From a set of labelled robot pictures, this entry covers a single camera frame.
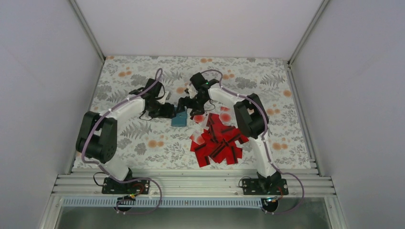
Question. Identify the white card with red circle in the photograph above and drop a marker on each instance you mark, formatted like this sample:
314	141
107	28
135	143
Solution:
200	119

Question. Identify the pile of red cards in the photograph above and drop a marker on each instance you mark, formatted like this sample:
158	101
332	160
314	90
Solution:
221	140

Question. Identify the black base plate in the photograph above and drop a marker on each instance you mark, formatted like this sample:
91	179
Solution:
252	187
110	186

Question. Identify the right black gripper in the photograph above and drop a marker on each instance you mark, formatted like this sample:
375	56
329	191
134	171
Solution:
200	110

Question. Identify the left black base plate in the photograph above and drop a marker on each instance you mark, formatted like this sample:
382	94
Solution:
110	186

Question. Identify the teal card holder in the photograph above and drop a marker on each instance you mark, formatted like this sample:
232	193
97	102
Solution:
180	120

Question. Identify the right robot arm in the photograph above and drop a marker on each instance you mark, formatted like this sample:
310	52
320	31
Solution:
251	120

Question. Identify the floral patterned table mat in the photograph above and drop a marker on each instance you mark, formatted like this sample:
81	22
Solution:
154	144

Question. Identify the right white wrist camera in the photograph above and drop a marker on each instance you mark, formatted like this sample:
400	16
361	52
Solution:
191	91

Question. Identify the aluminium rail frame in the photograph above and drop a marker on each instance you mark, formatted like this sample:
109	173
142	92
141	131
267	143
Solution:
195	182

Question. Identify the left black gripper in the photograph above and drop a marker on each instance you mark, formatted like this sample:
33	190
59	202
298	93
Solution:
166	112

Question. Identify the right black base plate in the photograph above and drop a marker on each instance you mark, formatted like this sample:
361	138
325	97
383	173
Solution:
252	187

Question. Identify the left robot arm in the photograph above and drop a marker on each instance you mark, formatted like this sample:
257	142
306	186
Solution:
97	138

